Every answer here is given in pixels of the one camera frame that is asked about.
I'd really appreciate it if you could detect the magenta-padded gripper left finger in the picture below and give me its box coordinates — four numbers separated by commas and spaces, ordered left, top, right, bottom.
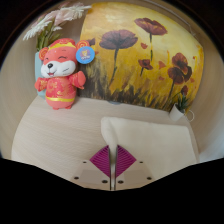
70, 144, 112, 191

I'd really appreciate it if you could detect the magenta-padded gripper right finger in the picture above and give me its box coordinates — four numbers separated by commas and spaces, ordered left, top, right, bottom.
114, 144, 155, 191

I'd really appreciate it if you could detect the cream white towel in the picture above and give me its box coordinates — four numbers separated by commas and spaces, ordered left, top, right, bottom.
100, 116, 200, 191

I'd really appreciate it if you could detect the small plant in white pot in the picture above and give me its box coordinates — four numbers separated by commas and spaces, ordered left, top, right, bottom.
168, 94, 191, 123

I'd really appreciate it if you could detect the red plush mouse toy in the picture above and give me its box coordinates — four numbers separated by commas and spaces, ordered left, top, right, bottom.
34, 37, 97, 111

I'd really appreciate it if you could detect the yellow poppy flower painting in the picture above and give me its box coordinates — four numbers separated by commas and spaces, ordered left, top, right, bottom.
79, 2, 205, 113

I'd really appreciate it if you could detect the light blue vase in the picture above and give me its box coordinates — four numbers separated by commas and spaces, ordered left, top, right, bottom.
34, 51, 46, 98

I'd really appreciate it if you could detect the pink and white flower bouquet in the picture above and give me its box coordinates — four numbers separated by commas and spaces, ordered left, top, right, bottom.
22, 1, 93, 52

